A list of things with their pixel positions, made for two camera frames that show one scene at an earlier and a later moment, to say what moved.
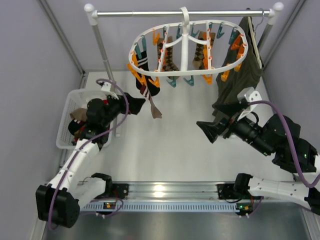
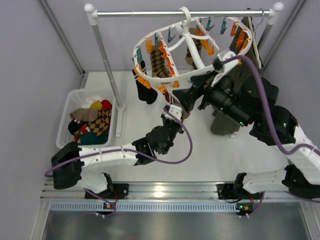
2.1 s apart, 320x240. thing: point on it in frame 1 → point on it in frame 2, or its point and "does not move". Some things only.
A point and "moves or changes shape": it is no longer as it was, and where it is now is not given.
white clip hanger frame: (185, 13) moves or changes shape
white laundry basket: (76, 99) does not move
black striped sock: (143, 79) → (146, 94)
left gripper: (125, 105) → (169, 122)
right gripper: (225, 127) → (203, 92)
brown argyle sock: (168, 63) → (159, 68)
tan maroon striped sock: (79, 115) does not move
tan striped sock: (156, 113) → (173, 100)
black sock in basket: (74, 126) does not move
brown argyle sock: (198, 63) → (190, 58)
